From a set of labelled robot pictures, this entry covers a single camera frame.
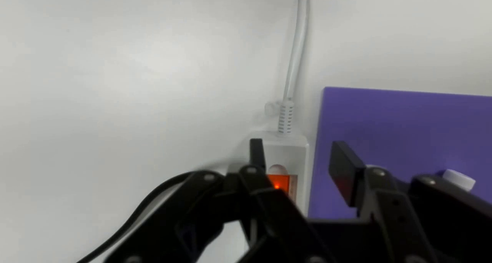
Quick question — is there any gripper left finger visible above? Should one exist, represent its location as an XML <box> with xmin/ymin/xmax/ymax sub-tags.
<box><xmin>103</xmin><ymin>138</ymin><xmax>308</xmax><ymax>263</ymax></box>

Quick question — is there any white bottle cap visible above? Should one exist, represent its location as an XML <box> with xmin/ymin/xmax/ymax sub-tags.
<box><xmin>442</xmin><ymin>169</ymin><xmax>476</xmax><ymax>191</ymax></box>

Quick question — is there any white power strip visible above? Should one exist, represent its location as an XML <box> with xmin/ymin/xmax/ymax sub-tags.
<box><xmin>228</xmin><ymin>130</ymin><xmax>309</xmax><ymax>217</ymax></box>

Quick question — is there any black cable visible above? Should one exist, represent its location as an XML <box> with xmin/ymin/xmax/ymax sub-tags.
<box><xmin>76</xmin><ymin>172</ymin><xmax>193</xmax><ymax>263</ymax></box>

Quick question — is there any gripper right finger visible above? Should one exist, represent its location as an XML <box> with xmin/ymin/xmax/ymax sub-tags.
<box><xmin>328</xmin><ymin>141</ymin><xmax>492</xmax><ymax>263</ymax></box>

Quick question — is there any purple board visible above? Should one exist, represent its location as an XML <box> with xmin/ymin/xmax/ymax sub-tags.
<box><xmin>307</xmin><ymin>87</ymin><xmax>492</xmax><ymax>220</ymax></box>

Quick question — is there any white power cord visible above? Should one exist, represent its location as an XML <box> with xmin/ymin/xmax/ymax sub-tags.
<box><xmin>278</xmin><ymin>0</ymin><xmax>310</xmax><ymax>134</ymax></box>

